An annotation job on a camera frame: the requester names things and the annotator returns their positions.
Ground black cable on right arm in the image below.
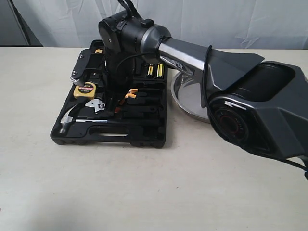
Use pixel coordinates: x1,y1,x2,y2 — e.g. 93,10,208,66
115,0,308,180

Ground round stainless steel tray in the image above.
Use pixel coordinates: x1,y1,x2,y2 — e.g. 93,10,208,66
170,72,210,124

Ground yellow handled screwdriver right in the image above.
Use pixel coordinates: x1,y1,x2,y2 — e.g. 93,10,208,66
156,64,164,78

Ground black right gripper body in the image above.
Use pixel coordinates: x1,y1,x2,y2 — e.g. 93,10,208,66
98,11,144,113

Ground white backdrop curtain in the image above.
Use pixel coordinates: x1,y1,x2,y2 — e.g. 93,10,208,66
13,0,308,49

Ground yellow tape measure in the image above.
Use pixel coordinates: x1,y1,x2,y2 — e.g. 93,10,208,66
73,82,97,100

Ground black plastic tool case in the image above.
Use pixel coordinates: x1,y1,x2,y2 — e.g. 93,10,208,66
50,40,167,148

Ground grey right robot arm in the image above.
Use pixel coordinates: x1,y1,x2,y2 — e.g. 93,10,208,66
98,11,308,160

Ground yellow handled screwdriver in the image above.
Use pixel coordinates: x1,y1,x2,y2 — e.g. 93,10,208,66
147,64,154,78
156,64,164,78

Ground pliers with orange handles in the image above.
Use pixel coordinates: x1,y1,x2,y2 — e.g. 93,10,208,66
117,88,159,106

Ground claw hammer black handle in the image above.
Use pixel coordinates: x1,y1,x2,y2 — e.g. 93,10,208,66
59,106,160,134

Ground yellow handled screwdriver left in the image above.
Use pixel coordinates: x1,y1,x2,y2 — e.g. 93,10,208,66
147,64,154,78

